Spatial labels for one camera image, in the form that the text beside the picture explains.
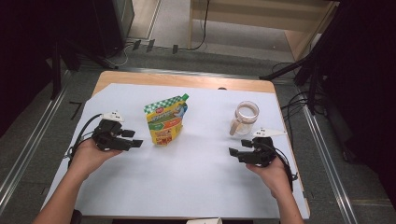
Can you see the small black floor bracket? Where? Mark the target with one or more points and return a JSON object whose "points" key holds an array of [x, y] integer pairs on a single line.
{"points": [[136, 44], [150, 45], [175, 49]]}

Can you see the clear jar with beige lid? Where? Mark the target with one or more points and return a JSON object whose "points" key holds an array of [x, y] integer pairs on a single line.
{"points": [[246, 119]]}

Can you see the black table grommet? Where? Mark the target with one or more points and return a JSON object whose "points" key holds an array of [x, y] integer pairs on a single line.
{"points": [[222, 88]]}

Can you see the light wooden shelf unit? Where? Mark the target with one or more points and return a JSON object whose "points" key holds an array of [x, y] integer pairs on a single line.
{"points": [[236, 18]]}

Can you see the person's dark clothing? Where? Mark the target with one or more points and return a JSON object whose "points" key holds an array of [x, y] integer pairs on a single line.
{"points": [[76, 217]]}

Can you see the black cabinet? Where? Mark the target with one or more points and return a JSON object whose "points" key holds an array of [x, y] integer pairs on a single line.
{"points": [[109, 28]]}

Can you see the person's left hand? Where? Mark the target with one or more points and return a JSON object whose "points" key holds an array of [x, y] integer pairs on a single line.
{"points": [[87, 158]]}

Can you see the metal floor rail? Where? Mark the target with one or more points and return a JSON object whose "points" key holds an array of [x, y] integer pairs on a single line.
{"points": [[330, 171], [31, 149], [186, 73]]}

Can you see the black curtain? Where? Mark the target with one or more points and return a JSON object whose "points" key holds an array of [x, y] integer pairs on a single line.
{"points": [[367, 77], [25, 46]]}

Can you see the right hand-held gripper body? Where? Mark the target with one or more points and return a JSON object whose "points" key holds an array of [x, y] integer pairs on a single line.
{"points": [[260, 154]]}

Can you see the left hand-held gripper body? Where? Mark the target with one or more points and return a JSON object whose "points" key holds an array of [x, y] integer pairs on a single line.
{"points": [[109, 138]]}

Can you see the black metal stand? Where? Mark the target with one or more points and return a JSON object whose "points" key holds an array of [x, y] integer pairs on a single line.
{"points": [[286, 69], [56, 68]]}

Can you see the yellow spouted food pouch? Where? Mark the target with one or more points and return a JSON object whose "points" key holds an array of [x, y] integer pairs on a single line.
{"points": [[165, 121]]}

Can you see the person's right hand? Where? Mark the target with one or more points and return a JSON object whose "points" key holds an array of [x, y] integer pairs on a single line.
{"points": [[275, 179]]}

